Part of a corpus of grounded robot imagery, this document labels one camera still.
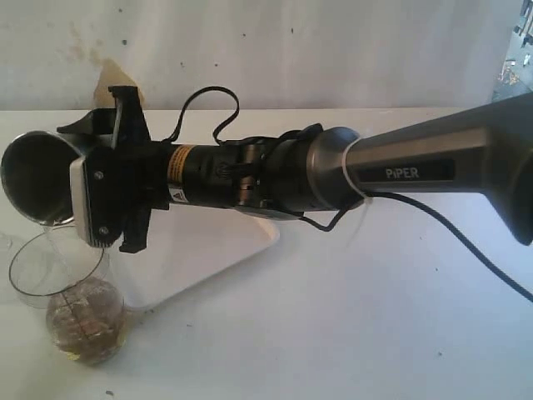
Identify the clear measuring beaker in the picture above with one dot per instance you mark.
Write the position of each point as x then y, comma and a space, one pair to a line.
67, 283

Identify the brown pellets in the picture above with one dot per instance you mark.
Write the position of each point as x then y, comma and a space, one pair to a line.
87, 322

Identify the stainless steel cup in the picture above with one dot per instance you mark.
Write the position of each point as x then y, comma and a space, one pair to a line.
35, 175

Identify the white rectangular tray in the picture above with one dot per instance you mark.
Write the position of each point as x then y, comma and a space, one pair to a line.
185, 246

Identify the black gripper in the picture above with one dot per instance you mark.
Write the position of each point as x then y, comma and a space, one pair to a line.
136, 170

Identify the wrist camera with heatsink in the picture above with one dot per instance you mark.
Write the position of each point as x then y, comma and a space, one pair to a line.
104, 192

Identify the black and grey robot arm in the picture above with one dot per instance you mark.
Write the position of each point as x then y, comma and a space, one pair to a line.
485, 150

